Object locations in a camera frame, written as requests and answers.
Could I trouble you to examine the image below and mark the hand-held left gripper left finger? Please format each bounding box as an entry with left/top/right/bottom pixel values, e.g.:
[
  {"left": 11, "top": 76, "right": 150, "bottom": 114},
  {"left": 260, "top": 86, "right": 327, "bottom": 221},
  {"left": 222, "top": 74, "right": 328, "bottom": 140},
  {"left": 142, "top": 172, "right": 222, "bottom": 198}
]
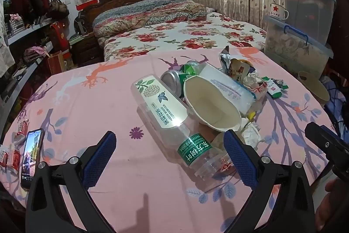
[{"left": 25, "top": 130, "right": 118, "bottom": 233}]

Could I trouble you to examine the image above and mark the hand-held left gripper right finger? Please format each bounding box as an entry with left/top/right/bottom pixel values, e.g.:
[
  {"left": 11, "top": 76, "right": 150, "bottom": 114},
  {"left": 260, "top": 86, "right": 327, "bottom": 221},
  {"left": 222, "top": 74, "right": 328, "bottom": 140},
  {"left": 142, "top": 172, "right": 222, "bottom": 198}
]
[{"left": 218, "top": 129, "right": 319, "bottom": 233}]

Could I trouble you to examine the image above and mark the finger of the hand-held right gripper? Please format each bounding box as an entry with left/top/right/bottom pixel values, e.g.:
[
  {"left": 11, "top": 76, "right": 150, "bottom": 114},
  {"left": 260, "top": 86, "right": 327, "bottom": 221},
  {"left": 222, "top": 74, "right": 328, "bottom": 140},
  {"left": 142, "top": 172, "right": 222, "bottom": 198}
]
[
  {"left": 305, "top": 122, "right": 349, "bottom": 168},
  {"left": 320, "top": 124, "right": 343, "bottom": 142}
]

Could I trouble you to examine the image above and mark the tan paper trash bin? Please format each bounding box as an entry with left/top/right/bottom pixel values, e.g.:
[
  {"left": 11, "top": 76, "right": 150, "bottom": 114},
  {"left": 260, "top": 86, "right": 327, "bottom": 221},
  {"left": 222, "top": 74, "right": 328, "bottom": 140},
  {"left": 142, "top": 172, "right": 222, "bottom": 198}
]
[{"left": 297, "top": 71, "right": 330, "bottom": 109}]

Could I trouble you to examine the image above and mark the crushed white paper cup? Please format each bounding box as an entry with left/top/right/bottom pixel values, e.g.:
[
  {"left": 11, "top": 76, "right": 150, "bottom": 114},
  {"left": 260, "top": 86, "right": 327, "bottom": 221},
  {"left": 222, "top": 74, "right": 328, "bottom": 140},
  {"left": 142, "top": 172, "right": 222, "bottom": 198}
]
[{"left": 183, "top": 75, "right": 242, "bottom": 133}]

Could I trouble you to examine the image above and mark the clear plastic bottle green label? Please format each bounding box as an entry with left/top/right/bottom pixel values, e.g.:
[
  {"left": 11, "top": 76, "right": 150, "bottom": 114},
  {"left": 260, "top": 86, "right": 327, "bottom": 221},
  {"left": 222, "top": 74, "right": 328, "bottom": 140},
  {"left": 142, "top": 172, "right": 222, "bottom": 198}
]
[{"left": 131, "top": 74, "right": 232, "bottom": 182}]

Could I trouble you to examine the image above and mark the person's right hand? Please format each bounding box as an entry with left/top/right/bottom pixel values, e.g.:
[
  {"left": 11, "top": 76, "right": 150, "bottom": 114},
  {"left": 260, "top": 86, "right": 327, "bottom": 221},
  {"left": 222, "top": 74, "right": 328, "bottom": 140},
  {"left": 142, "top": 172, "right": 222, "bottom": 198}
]
[{"left": 315, "top": 178, "right": 349, "bottom": 233}]

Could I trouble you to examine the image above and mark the crumpled white tissue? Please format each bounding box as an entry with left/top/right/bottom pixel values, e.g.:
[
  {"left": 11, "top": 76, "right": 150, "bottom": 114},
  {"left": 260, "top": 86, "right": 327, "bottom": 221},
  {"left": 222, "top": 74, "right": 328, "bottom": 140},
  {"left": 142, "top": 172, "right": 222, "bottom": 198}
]
[
  {"left": 239, "top": 120, "right": 264, "bottom": 148},
  {"left": 243, "top": 72, "right": 264, "bottom": 89}
]

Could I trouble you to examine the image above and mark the blue cloth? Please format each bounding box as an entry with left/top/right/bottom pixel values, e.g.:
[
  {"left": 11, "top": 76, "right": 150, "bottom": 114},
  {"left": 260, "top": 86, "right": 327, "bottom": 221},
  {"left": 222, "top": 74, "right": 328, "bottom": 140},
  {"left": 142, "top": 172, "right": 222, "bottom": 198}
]
[{"left": 321, "top": 76, "right": 349, "bottom": 126}]

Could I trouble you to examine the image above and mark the black smartphone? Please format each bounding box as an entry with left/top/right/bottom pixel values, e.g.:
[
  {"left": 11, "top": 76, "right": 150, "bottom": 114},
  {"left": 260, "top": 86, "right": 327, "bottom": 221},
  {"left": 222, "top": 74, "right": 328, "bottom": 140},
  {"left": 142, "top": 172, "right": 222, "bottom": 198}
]
[{"left": 20, "top": 128, "right": 45, "bottom": 190}]

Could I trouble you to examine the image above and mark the small green wrapper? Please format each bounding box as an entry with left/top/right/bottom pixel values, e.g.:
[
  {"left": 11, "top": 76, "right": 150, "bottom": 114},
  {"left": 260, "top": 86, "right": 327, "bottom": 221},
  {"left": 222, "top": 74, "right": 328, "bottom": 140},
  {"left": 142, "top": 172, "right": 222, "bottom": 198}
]
[{"left": 274, "top": 79, "right": 289, "bottom": 92}]

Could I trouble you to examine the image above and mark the green and white packet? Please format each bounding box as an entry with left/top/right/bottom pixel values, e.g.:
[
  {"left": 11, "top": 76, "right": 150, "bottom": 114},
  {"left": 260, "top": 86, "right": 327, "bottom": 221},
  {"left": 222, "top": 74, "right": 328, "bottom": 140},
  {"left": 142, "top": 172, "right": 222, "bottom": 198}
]
[{"left": 262, "top": 79, "right": 283, "bottom": 99}]

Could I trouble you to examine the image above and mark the red and white wrapper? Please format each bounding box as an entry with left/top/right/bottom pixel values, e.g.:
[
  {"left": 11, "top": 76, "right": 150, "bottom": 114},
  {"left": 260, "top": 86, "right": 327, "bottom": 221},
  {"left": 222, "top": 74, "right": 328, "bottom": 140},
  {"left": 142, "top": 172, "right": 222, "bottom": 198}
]
[
  {"left": 14, "top": 120, "right": 29, "bottom": 147},
  {"left": 248, "top": 82, "right": 269, "bottom": 100}
]

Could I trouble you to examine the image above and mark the red snack packet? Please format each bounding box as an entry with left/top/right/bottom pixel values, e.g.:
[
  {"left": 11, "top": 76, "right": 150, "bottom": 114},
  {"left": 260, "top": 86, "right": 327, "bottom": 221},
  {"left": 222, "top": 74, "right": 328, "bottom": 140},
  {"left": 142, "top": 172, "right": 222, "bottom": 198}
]
[
  {"left": 0, "top": 146, "right": 9, "bottom": 168},
  {"left": 8, "top": 150, "right": 21, "bottom": 175}
]

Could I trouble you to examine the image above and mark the red label snack wrapper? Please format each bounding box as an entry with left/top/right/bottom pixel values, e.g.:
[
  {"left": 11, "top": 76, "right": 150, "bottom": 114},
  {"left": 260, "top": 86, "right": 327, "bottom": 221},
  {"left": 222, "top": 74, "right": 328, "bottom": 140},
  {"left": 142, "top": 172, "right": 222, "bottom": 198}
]
[{"left": 229, "top": 60, "right": 256, "bottom": 84}]

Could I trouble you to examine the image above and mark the silver foil wrapper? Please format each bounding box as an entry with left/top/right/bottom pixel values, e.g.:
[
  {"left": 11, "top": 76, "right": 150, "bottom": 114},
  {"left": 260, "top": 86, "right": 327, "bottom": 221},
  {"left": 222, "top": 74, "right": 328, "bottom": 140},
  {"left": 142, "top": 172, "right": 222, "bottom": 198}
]
[{"left": 218, "top": 46, "right": 240, "bottom": 74}]

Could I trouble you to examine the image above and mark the green drink can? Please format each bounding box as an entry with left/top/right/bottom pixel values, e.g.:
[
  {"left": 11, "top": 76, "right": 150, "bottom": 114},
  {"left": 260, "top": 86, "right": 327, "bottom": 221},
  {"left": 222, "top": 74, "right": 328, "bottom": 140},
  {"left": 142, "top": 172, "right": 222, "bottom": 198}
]
[
  {"left": 180, "top": 60, "right": 208, "bottom": 76},
  {"left": 160, "top": 69, "right": 193, "bottom": 98}
]

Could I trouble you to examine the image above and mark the red gift bag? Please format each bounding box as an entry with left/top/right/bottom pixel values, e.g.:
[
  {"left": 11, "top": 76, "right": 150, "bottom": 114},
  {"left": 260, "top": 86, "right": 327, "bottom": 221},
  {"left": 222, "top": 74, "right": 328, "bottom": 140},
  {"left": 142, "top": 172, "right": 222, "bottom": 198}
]
[{"left": 47, "top": 51, "right": 68, "bottom": 76}]

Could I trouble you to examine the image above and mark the dark wooden nightstand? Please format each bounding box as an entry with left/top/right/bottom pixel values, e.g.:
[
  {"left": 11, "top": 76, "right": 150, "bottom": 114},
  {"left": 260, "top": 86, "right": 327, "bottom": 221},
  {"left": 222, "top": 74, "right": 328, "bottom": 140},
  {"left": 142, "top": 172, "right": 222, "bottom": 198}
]
[{"left": 69, "top": 33, "right": 104, "bottom": 67}]

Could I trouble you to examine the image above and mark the large clear storage box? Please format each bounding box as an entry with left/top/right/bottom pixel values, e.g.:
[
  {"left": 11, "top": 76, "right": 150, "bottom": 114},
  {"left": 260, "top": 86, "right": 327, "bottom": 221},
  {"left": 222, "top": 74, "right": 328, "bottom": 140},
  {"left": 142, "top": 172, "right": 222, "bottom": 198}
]
[{"left": 279, "top": 0, "right": 337, "bottom": 46}]

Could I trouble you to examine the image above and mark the pink cloth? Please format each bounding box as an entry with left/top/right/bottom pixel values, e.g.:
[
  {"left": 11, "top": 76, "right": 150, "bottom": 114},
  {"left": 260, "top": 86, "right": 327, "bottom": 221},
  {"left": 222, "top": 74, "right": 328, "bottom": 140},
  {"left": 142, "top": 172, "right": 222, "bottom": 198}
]
[{"left": 23, "top": 45, "right": 49, "bottom": 59}]

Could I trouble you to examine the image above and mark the white enamel mug red star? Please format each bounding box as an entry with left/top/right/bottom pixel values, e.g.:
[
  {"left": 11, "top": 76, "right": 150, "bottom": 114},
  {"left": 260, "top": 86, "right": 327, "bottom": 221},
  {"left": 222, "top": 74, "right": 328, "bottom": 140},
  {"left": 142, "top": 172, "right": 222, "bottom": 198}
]
[{"left": 270, "top": 2, "right": 289, "bottom": 20}]

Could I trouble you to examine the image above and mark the rose print bedsheet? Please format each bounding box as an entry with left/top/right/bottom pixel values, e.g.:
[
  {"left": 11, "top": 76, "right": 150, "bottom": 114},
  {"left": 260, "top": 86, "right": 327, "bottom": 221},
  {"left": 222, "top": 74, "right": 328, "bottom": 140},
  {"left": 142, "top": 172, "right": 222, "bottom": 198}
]
[{"left": 103, "top": 12, "right": 268, "bottom": 62}]

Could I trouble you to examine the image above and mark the grey metal shelf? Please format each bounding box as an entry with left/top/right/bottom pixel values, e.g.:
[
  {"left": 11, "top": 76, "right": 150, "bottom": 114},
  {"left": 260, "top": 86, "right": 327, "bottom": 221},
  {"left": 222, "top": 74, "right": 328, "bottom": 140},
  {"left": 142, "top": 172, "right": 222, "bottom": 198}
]
[{"left": 0, "top": 17, "right": 55, "bottom": 126}]

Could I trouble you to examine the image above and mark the floral quilt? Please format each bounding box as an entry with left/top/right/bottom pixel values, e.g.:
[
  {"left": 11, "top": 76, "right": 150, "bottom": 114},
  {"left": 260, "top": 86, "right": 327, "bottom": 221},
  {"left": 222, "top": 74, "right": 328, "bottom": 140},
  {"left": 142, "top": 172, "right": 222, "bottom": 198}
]
[{"left": 93, "top": 0, "right": 208, "bottom": 38}]

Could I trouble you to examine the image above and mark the brown handbag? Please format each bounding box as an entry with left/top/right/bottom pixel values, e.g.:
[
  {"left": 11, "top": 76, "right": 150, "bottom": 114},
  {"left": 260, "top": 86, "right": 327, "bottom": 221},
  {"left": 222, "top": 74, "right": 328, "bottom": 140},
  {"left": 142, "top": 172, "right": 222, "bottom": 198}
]
[{"left": 48, "top": 0, "right": 70, "bottom": 20}]

